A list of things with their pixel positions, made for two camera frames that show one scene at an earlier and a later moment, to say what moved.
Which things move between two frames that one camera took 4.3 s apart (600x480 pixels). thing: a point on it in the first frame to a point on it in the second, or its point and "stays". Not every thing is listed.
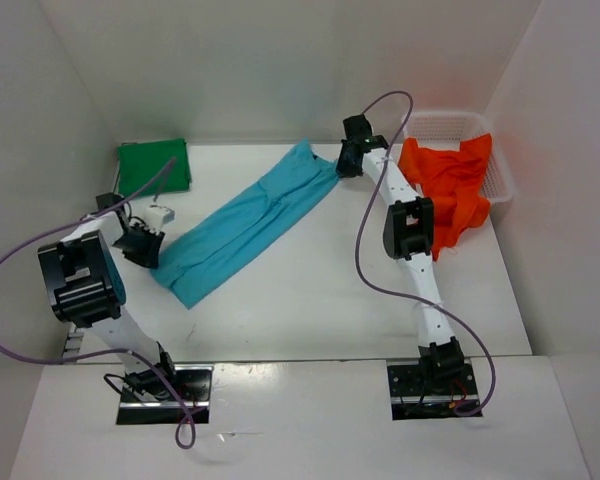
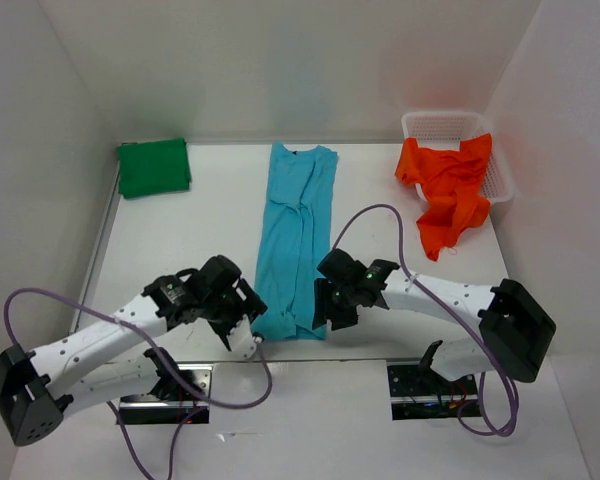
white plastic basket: [445, 130] stays
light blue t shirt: [219, 248] to [295, 241]
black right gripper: [342, 169] to [323, 307]
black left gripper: [151, 256] to [249, 308]
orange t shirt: [455, 181] stays
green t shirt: [153, 167] stays
